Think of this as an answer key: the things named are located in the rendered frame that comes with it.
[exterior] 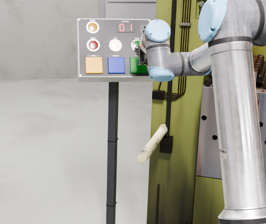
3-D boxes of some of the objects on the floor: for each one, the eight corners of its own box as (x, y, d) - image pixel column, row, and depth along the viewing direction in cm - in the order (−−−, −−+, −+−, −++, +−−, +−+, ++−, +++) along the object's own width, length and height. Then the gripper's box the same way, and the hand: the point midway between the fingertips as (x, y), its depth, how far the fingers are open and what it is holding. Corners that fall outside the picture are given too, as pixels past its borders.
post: (112, 250, 279) (117, 45, 247) (105, 248, 280) (109, 44, 248) (114, 246, 283) (120, 43, 251) (107, 244, 284) (111, 42, 252)
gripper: (139, 56, 209) (132, 72, 229) (162, 57, 210) (152, 72, 231) (139, 36, 211) (131, 53, 231) (161, 36, 212) (151, 53, 233)
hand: (142, 55), depth 230 cm, fingers closed
